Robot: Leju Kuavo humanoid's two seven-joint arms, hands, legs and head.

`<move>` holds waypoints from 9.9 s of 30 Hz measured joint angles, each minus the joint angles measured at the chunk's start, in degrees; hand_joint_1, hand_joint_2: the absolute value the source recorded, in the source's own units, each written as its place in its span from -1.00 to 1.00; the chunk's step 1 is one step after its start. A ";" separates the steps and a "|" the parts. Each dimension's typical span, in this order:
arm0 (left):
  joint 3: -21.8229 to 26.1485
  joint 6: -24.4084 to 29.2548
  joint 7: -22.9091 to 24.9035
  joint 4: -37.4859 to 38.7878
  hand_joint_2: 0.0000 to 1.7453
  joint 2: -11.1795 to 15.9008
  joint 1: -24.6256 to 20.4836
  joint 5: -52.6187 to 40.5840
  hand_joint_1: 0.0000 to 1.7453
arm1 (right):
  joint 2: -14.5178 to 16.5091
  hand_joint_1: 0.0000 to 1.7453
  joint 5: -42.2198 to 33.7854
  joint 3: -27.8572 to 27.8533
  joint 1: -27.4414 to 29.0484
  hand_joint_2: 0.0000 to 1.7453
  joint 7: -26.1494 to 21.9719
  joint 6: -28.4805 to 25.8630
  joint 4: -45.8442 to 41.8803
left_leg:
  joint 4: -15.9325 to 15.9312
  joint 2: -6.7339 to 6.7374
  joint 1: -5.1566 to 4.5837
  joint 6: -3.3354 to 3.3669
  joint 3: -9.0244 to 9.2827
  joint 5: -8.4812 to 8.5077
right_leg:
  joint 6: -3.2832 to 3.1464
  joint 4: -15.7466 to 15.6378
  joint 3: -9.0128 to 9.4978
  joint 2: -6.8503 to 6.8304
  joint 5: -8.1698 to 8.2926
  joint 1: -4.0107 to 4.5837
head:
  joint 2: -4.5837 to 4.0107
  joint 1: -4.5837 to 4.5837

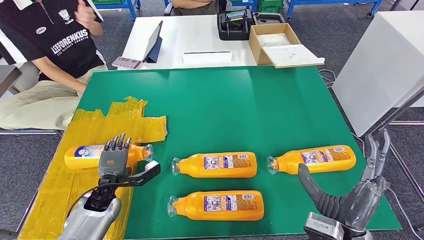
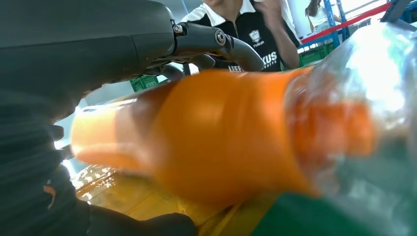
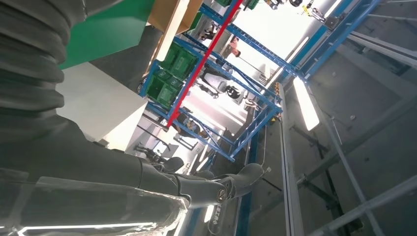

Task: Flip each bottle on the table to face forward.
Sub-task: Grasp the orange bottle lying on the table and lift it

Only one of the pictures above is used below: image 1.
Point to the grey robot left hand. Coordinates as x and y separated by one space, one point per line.
112 160

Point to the white cabinet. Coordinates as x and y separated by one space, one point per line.
377 69

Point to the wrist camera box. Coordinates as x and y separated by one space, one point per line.
145 172
323 228

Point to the white board lid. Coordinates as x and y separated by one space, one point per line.
293 56

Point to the pink phone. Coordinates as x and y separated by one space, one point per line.
127 63

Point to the cardboard box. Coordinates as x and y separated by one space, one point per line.
255 46

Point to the person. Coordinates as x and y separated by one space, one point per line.
59 43
193 6

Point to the flat white box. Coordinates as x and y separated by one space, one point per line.
207 58

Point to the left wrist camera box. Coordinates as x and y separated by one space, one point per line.
145 172

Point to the blue rack frame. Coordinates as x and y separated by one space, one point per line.
132 8
290 6

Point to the orange detergent bottle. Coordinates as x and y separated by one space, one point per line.
291 164
82 157
192 207
195 165

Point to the grey case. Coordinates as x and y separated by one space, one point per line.
269 18

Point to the metal frame bars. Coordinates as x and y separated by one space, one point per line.
397 112

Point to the person's left hand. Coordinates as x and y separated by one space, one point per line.
85 15

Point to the white table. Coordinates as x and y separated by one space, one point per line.
188 36

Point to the green crate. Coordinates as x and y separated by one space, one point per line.
271 5

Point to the tablet in blue case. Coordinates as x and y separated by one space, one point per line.
153 41

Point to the yellow tape patch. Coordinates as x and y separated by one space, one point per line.
53 192

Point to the black equipment case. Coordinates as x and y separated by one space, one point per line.
234 30

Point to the metal floor rail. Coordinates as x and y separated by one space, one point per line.
30 132

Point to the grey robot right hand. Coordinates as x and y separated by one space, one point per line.
362 205

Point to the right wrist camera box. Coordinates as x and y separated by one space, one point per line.
323 228

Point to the white plastic bag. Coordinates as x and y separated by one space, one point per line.
274 39

